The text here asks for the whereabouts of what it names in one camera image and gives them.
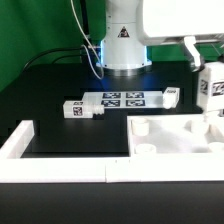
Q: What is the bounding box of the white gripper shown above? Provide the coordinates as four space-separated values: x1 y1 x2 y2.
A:
136 0 224 72

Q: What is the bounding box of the white square tabletop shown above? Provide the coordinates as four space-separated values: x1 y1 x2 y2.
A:
127 114 224 157

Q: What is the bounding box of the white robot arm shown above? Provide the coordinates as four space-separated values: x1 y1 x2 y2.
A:
100 0 224 76

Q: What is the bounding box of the white base marker plate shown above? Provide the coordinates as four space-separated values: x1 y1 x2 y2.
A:
82 91 163 109

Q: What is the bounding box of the black work mat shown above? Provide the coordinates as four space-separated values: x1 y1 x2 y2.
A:
22 109 129 158

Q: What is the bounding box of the white U-shaped obstacle fence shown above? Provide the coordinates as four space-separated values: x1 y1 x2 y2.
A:
0 120 224 183

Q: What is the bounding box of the white cable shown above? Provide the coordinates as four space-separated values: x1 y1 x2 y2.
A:
69 0 105 81

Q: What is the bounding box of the black cable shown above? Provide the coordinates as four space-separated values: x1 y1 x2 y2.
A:
19 46 101 76

